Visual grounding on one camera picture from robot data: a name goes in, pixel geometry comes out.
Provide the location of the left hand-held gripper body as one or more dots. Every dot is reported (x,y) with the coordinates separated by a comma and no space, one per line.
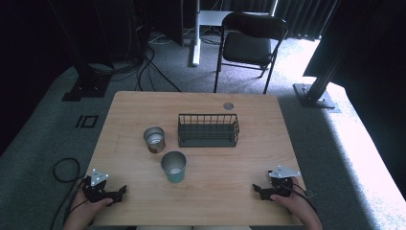
(95,191)

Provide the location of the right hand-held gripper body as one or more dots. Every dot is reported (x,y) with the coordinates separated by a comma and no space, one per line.
(281,187)

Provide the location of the grey metal cup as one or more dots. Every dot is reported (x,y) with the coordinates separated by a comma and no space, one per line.
(175,175)

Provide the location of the steel cup with brown base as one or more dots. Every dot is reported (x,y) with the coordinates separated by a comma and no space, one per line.
(156,147)

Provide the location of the person's left hand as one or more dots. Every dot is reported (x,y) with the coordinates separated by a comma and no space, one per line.
(83,211)

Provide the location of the person's right hand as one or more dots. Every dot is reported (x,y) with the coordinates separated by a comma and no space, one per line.
(297,204)

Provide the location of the round grey table grommet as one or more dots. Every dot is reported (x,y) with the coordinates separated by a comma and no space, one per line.
(228,105)

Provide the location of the black metal stand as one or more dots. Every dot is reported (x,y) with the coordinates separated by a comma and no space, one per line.
(87,86)
(314,96)

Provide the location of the black folding chair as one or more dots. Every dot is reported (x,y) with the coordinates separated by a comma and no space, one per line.
(247,48)

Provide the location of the dark equipment rack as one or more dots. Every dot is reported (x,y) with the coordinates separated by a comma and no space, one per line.
(127,28)

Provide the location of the dark curtain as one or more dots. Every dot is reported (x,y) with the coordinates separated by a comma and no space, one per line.
(303,16)

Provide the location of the black cabinet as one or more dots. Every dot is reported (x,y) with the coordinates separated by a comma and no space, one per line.
(159,19)

